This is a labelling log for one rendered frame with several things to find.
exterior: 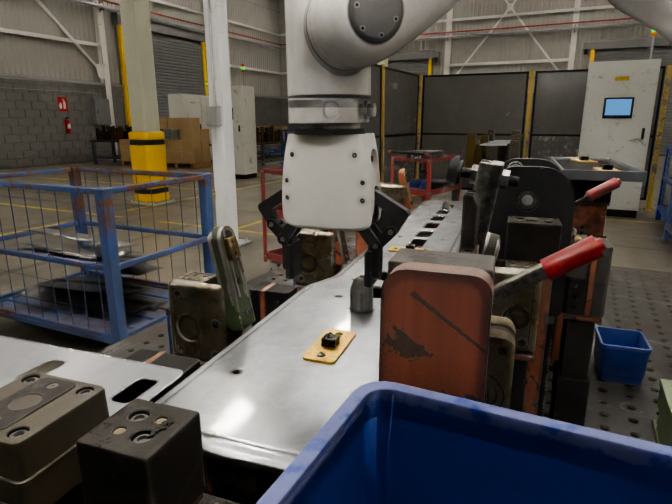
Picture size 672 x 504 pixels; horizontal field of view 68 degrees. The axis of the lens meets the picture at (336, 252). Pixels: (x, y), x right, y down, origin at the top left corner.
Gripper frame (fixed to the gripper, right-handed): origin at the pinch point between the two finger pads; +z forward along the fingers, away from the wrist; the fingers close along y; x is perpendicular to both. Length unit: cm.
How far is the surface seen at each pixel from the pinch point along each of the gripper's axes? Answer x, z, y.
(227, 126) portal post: -392, -9, 252
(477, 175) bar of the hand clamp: 1.8, -11.3, -15.1
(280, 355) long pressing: 4.3, 8.9, 4.6
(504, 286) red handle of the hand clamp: 0.9, -0.5, -18.2
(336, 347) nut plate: 0.9, 8.7, -0.8
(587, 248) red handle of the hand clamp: 1.1, -4.9, -25.0
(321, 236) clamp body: -37.7, 5.6, 15.9
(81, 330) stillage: -135, 91, 191
